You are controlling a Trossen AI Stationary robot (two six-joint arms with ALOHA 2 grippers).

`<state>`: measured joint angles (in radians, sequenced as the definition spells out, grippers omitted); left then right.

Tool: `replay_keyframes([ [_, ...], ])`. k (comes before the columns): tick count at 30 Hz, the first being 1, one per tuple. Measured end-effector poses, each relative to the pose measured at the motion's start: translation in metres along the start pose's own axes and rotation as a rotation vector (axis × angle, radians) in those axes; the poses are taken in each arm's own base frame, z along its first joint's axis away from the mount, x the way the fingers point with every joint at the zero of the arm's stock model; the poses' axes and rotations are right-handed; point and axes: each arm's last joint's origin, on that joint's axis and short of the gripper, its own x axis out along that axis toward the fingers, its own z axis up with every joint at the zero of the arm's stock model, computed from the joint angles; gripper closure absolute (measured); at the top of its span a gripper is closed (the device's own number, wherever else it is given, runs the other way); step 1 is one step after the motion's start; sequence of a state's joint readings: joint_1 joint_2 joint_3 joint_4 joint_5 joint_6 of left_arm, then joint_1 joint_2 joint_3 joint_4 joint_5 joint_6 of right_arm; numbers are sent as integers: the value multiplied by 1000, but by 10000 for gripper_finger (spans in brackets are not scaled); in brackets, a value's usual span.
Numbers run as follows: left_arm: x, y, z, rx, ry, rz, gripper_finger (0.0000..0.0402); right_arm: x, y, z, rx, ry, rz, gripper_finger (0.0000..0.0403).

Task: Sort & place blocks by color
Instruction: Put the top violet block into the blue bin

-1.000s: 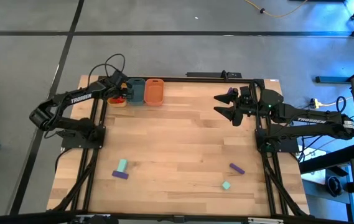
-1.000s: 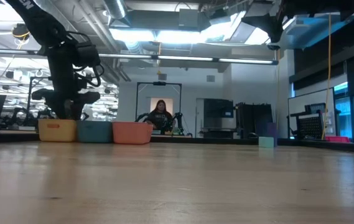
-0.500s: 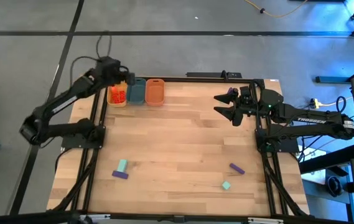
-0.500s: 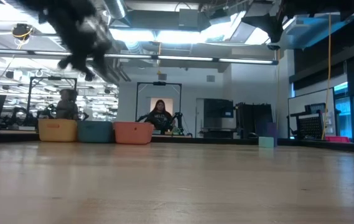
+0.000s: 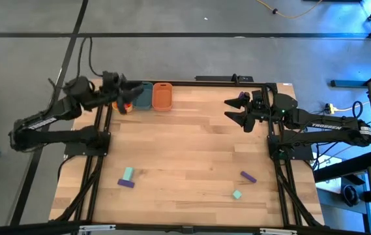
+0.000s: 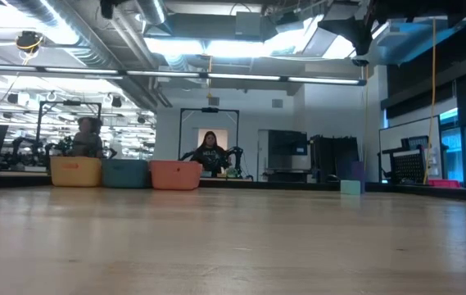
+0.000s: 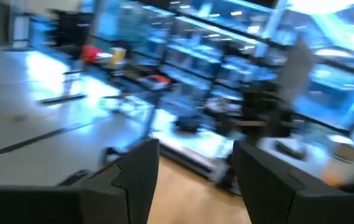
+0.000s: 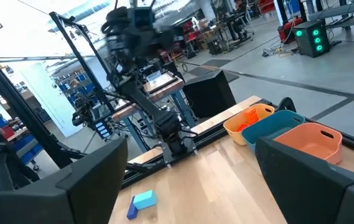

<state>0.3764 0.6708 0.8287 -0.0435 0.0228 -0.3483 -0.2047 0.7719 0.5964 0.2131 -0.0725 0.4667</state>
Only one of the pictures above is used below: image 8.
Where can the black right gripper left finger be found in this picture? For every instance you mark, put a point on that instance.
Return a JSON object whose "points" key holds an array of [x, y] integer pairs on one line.
{"points": [[71, 199]]}

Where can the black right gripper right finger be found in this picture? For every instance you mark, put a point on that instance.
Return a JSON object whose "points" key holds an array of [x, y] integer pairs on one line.
{"points": [[313, 193]]}

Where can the purple rectangular block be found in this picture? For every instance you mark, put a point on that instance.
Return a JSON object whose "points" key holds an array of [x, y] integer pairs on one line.
{"points": [[131, 211]]}

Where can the long mint green block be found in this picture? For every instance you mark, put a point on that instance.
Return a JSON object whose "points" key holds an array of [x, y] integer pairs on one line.
{"points": [[145, 199]]}

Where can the small orange studded block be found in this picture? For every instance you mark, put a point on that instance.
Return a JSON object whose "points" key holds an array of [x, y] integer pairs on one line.
{"points": [[243, 127]]}

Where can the orange rectangular block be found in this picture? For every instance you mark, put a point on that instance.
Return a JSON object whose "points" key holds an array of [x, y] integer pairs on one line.
{"points": [[252, 116]]}

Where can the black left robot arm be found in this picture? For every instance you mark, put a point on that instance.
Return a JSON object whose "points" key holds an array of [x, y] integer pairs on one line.
{"points": [[145, 102]]}

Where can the orange plastic bin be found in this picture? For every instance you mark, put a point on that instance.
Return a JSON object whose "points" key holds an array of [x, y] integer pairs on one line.
{"points": [[307, 140]]}

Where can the wooden workbench blue legs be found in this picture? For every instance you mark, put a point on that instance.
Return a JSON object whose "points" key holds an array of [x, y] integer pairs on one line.
{"points": [[164, 88]]}

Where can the blue plastic bin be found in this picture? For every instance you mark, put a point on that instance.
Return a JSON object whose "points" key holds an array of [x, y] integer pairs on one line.
{"points": [[270, 127]]}

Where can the black cube cabinet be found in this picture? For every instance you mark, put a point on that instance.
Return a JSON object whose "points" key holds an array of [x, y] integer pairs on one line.
{"points": [[209, 95]]}

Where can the yellow plastic bin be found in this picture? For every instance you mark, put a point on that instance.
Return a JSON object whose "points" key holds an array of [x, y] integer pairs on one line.
{"points": [[232, 129]]}

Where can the black computer green lights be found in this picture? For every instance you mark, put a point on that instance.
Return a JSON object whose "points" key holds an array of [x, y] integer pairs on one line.
{"points": [[307, 43]]}

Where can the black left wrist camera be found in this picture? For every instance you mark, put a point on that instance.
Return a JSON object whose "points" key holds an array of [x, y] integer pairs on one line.
{"points": [[141, 17]]}

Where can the black aluminium table frame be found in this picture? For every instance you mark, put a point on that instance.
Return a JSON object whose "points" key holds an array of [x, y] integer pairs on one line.
{"points": [[18, 105]]}

